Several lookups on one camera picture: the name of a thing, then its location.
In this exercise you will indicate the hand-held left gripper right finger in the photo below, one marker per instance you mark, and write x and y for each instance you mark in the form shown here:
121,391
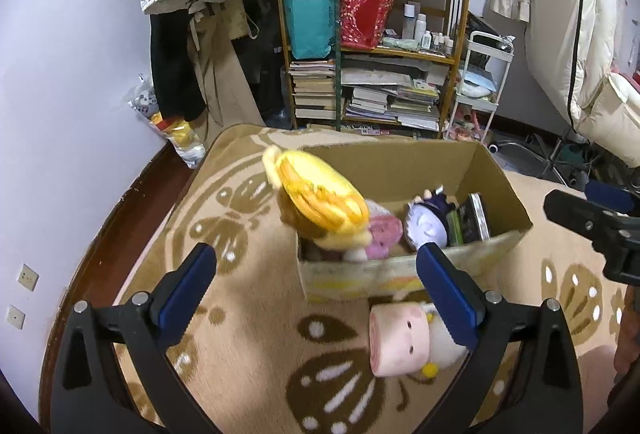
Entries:
450,299

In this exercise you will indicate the white plush toy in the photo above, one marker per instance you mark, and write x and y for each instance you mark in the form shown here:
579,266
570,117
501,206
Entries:
445,341

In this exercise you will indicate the cream padded chair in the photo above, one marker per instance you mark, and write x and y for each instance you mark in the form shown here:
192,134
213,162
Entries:
565,14

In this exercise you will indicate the plastic bag of toys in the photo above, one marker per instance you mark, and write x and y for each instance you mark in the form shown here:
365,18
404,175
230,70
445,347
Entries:
175,134

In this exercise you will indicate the black hanging pants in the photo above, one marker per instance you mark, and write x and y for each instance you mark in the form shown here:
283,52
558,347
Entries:
175,69

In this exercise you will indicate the black hanging bag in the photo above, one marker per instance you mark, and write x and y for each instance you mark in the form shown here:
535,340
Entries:
270,64

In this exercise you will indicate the beige butterfly pattern blanket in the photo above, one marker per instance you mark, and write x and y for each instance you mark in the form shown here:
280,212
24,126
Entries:
250,354

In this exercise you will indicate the wooden shelf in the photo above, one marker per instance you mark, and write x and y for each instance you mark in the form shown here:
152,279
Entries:
462,14

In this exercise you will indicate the cardboard box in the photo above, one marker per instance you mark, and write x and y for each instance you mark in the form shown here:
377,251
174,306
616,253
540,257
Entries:
390,169

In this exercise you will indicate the small green box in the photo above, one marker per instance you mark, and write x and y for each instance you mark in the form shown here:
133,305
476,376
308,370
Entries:
455,226

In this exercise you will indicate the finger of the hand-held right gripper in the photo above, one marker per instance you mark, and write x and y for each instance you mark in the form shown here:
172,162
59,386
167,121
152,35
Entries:
575,214
607,196

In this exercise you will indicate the red patterned bag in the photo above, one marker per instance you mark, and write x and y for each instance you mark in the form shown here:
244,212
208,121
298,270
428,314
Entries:
365,16

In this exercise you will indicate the loose pile of books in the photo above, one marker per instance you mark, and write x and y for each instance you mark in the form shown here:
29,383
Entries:
395,99

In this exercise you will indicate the pink roll plush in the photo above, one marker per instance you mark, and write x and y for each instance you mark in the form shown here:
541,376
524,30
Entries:
400,339

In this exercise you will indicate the beige hanging coat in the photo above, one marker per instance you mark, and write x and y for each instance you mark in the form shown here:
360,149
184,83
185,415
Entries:
225,84

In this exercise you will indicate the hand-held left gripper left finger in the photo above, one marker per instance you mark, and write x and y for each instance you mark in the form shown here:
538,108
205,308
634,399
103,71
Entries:
185,294

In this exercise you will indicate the white wall socket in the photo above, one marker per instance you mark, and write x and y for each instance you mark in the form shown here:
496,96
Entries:
16,317
28,277

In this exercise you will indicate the tall stack of books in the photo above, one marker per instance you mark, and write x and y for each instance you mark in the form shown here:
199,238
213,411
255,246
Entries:
312,91

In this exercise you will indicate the row of cosmetic bottles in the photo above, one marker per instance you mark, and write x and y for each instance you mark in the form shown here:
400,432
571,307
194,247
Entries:
422,31

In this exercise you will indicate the pink teddy bear plush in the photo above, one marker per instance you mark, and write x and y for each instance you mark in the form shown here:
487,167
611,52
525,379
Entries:
382,234

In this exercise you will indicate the purple-haired plush doll head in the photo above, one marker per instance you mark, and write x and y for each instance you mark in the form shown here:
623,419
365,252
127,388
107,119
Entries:
425,226

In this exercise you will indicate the teal bag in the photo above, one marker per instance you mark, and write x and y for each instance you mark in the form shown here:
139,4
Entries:
310,24

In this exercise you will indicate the white trolley cart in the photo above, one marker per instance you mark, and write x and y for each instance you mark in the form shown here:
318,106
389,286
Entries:
480,84

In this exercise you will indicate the yellow plush toy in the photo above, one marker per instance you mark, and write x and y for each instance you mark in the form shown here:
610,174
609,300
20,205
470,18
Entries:
320,199

